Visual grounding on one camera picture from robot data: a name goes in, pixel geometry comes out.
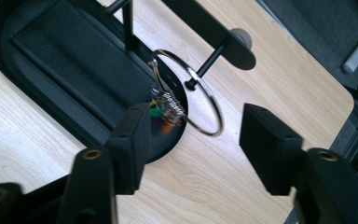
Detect black key stand with tray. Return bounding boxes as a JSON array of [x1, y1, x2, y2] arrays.
[[0, 0, 257, 164]]

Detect key ring with colourful tags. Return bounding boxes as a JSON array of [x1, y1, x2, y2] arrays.
[[148, 49, 225, 138]]

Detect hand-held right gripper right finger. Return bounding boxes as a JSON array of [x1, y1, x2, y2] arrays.
[[239, 103, 306, 196]]

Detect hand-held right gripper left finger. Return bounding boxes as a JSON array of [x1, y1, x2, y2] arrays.
[[105, 102, 153, 196]]

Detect grey round table grommet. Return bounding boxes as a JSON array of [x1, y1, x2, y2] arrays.
[[229, 27, 253, 50]]

